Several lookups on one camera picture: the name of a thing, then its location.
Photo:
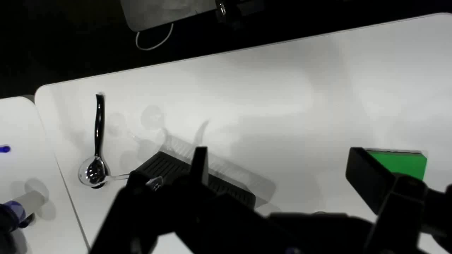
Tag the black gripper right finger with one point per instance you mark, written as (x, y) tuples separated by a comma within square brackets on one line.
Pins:
[(404, 206)]

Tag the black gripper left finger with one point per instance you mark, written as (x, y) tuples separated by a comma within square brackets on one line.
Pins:
[(144, 209)]

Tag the black slotted spoon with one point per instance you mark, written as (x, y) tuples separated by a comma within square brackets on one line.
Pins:
[(93, 171)]

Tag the green block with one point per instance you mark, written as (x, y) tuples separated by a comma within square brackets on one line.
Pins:
[(407, 162)]

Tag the black rectangular box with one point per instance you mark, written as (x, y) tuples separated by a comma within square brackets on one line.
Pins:
[(171, 168)]

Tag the blue marker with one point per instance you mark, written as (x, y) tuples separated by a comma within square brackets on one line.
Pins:
[(14, 214)]

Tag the small whiteboard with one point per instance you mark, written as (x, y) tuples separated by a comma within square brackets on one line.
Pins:
[(142, 14)]

